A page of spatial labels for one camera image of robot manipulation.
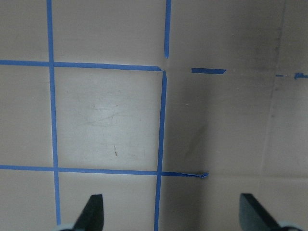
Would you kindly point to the brown paper table cover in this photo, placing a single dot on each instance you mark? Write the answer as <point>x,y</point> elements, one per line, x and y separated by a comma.
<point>168,108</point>

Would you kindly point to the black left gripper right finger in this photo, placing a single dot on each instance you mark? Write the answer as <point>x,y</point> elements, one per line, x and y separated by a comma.
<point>254,217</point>

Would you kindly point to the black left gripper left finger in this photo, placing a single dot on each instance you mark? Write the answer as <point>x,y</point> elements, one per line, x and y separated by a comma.
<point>91,217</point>

